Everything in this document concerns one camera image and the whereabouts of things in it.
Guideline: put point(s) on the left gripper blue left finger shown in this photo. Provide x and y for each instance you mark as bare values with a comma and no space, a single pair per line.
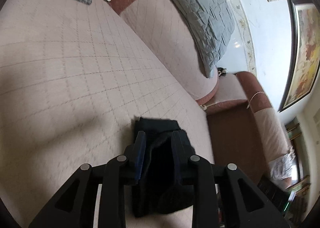
134,154

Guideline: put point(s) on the grey quilted blanket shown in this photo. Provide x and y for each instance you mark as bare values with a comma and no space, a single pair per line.
211,24

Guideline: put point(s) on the framed painting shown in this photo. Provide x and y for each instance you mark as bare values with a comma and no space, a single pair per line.
304,65

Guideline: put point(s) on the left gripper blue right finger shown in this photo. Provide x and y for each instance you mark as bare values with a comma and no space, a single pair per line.
184,157

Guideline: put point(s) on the black pants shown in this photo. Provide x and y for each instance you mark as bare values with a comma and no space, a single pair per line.
157,192

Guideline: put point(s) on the small dark ornament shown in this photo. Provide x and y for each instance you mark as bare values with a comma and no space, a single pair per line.
221,72

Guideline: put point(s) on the pink bolster cushion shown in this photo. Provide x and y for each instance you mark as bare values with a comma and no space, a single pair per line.
161,27

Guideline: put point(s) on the pink quilted mattress cover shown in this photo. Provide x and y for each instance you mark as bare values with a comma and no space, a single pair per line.
74,78

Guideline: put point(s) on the cream tassel knot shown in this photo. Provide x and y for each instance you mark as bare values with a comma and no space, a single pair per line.
203,107

